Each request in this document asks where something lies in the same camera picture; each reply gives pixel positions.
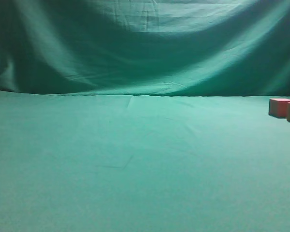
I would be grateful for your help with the pink cube far column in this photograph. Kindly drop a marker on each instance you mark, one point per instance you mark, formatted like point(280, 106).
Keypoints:
point(278, 107)

